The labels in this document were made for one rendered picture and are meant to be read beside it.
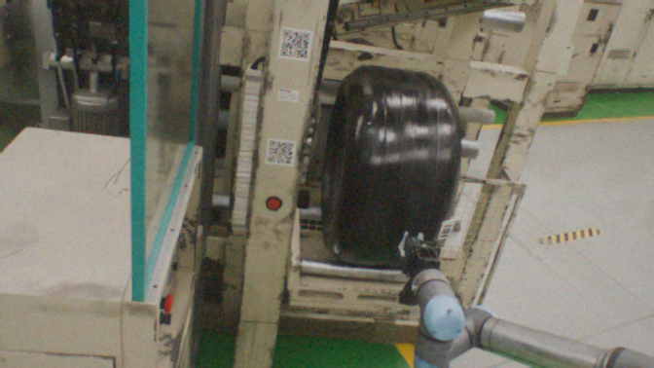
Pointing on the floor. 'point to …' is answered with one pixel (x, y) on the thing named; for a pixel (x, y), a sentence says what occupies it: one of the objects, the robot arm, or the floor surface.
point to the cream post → (275, 182)
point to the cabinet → (591, 46)
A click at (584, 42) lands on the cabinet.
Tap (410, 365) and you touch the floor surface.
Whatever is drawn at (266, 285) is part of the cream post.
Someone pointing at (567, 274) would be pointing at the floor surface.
